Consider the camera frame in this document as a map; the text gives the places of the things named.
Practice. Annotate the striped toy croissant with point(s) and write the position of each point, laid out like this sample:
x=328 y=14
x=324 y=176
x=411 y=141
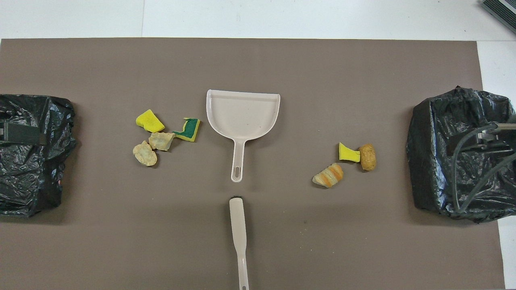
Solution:
x=328 y=176
x=161 y=141
x=145 y=154

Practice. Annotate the black bag-lined bin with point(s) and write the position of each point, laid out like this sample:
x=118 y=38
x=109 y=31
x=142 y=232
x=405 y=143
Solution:
x=435 y=161
x=24 y=181

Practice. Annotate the grey ridged panel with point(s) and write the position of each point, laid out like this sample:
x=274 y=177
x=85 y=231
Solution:
x=502 y=12

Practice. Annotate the brown toy bread roll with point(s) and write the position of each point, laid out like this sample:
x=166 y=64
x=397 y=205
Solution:
x=368 y=157

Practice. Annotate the beige plastic dustpan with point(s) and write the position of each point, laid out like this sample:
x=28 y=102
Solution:
x=242 y=117

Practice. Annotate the small yellow sponge piece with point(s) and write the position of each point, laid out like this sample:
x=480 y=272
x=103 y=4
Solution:
x=346 y=153

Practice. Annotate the beige hand brush black bristles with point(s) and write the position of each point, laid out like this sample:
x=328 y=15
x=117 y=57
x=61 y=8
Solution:
x=238 y=225

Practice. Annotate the large yellow sponge piece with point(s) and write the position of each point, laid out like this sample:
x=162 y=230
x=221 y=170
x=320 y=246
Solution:
x=150 y=121

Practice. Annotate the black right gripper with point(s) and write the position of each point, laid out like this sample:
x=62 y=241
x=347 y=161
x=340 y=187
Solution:
x=506 y=127

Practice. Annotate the brown table mat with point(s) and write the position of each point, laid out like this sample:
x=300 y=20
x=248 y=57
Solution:
x=282 y=60

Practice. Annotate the green and yellow sponge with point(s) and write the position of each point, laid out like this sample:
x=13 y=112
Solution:
x=189 y=129

